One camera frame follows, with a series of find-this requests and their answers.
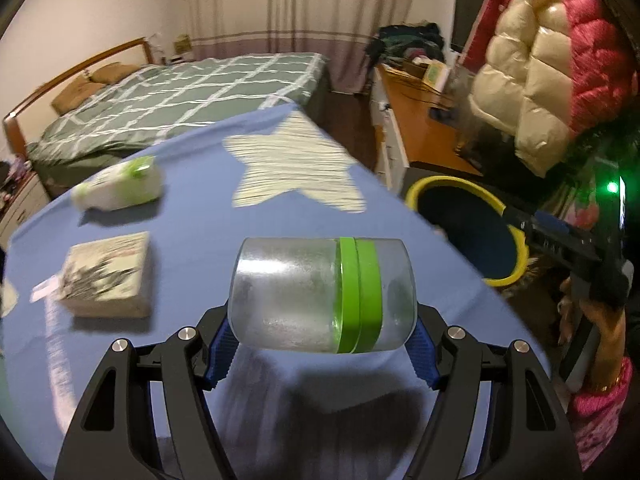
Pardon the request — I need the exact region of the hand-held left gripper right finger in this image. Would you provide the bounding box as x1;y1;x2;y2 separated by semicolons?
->
405;302;586;480

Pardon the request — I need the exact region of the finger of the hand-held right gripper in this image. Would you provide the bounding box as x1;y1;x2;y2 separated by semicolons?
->
501;204;573;256

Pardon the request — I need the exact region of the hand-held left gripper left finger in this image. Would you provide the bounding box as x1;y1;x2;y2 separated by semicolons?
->
52;305;241;480

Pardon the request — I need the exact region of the yellow-rimmed dark trash bin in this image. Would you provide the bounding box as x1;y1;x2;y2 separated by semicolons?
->
404;176;530;288

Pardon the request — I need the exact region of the clear plastic jar green band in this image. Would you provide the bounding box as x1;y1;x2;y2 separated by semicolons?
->
227;236;417;356

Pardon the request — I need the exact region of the person's right forearm pink sleeve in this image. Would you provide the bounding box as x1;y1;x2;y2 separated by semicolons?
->
570;360;635;471

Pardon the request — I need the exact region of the person's right hand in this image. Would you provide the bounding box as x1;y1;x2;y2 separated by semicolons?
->
560;280;628;391

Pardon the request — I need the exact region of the blue star-print tablecloth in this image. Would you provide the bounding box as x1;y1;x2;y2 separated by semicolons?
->
0;102;553;480

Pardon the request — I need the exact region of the wooden desk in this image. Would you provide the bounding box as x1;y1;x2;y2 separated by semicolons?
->
372;62;483;196

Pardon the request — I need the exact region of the beige printed cardboard box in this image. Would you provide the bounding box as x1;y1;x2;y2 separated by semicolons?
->
30;231;152;319

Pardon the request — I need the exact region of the green printed box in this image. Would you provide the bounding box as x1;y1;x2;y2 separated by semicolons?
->
422;59;448;86

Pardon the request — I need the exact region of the red quilted jacket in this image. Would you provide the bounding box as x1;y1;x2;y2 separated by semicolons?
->
462;0;640;136

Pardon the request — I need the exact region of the white bottle green cap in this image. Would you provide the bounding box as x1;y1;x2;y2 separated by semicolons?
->
70;156;165;211

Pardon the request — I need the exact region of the black television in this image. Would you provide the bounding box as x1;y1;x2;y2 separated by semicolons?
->
450;0;496;53

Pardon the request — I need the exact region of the dark pile of clothes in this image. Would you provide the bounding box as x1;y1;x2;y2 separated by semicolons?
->
365;22;446;68

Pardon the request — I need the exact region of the white nightstand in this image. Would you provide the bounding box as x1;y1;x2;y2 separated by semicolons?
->
0;170;51;251

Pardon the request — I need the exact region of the bed with green quilt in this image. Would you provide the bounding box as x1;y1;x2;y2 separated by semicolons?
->
25;52;331;171

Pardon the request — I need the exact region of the dark clothes pile on nightstand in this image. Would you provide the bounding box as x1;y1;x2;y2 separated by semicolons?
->
0;155;31;196

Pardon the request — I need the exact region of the brown pillow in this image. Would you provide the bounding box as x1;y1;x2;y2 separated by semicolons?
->
90;62;141;86
51;81;103;115

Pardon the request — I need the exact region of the pink and white curtain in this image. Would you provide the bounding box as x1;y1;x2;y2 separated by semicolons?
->
187;0;436;96

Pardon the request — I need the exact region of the wooden bed headboard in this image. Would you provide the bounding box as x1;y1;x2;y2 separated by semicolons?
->
2;36;151;161

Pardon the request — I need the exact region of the gold bracelet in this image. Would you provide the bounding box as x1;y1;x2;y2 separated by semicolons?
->
584;367;626;395

